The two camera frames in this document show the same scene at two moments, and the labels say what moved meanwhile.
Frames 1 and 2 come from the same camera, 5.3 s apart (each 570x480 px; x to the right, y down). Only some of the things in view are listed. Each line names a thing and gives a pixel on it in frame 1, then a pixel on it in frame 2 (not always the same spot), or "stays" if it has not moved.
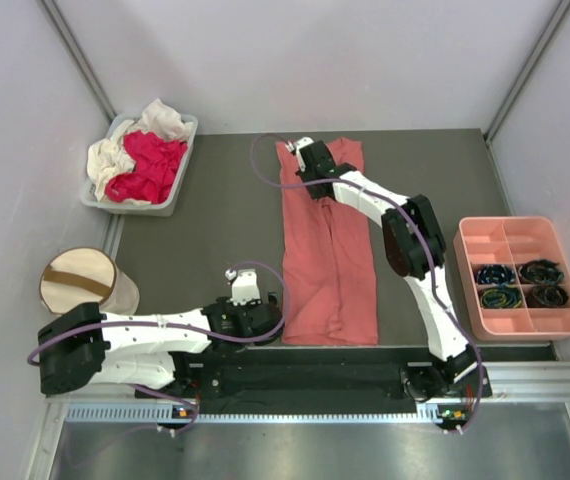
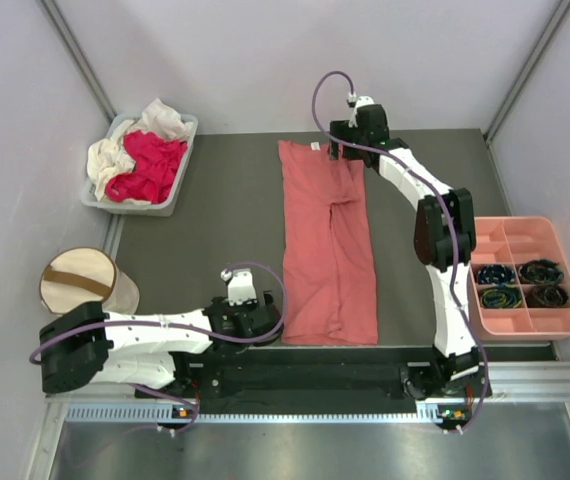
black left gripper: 226,301 stays
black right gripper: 314,194 -> 341,130
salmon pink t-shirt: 326,261 stays
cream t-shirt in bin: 111,156 stays
